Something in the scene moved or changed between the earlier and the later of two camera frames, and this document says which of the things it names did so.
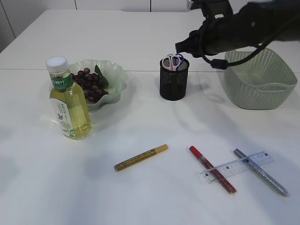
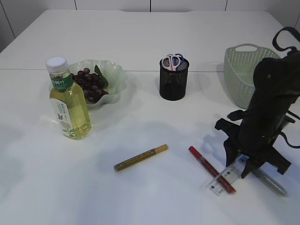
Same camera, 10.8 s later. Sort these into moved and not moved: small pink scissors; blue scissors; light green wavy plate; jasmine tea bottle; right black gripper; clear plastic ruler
Moved: right black gripper; clear plastic ruler
Not moved: light green wavy plate; blue scissors; small pink scissors; jasmine tea bottle
